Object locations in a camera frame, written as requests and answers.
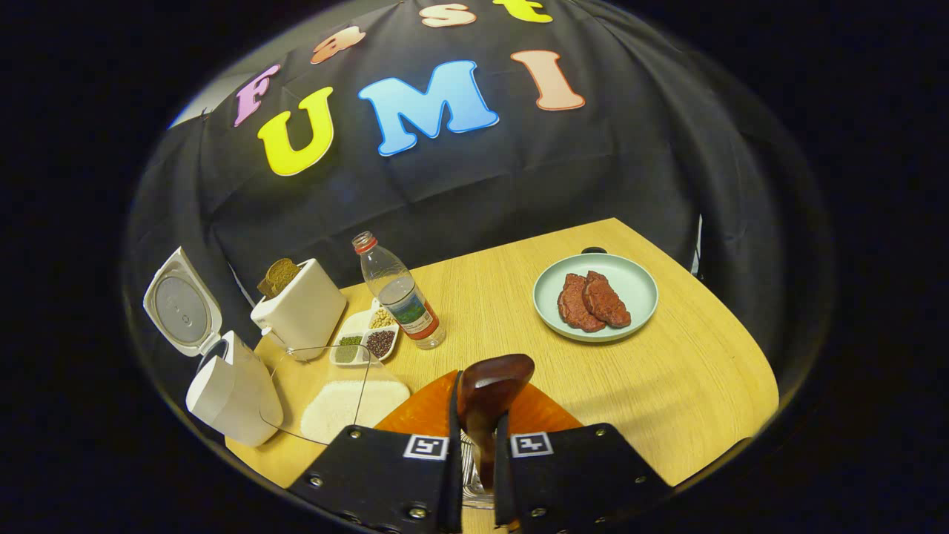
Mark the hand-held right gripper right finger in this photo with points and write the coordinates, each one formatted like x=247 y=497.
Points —
x=578 y=475

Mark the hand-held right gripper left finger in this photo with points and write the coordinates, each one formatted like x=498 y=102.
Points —
x=382 y=475

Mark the white rice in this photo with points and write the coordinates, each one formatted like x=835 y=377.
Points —
x=341 y=411

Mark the dark wooden spoon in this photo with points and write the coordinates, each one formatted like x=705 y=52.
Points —
x=489 y=382

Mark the white rice cooker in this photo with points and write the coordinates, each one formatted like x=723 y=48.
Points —
x=237 y=400

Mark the white divided grain dish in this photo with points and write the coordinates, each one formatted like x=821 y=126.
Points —
x=356 y=345

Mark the red steak piece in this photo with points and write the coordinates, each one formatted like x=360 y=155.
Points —
x=572 y=308
x=609 y=300

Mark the white toaster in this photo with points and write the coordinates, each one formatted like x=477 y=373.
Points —
x=304 y=311

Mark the clear plastic water bottle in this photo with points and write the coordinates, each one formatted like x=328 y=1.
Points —
x=400 y=293

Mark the pale green plate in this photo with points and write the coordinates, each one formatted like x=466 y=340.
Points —
x=637 y=285

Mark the brown toast slice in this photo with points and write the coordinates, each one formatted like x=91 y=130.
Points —
x=280 y=276

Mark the black backdrop cloth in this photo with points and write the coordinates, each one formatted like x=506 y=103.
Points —
x=578 y=170

